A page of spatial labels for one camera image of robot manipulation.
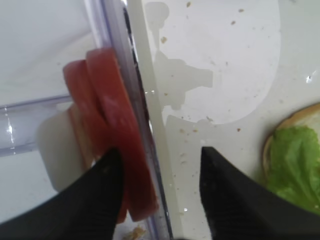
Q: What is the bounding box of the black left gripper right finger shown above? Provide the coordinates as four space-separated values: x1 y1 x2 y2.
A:
199 146 320 240

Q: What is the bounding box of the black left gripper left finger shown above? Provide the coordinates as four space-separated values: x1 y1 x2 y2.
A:
0 148 124 240

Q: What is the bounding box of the red tomato slice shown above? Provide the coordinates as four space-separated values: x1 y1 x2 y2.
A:
86 48 158 222
63 60 116 170

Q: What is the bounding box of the white pusher behind tomato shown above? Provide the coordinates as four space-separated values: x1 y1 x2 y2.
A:
36 104 95 192

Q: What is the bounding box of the lettuce leaf on tray bun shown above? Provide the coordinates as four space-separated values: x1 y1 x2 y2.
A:
266 126 320 215

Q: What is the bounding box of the bun slice on tray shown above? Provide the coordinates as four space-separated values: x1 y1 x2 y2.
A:
262 103 320 180

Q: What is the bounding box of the metal serving tray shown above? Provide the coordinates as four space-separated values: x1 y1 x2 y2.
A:
127 0 320 240

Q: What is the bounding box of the clear rail holding tomato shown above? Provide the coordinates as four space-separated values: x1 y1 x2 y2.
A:
0 95 72 157

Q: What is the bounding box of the left clear long divider rail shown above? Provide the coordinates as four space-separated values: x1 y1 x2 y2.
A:
84 0 173 240

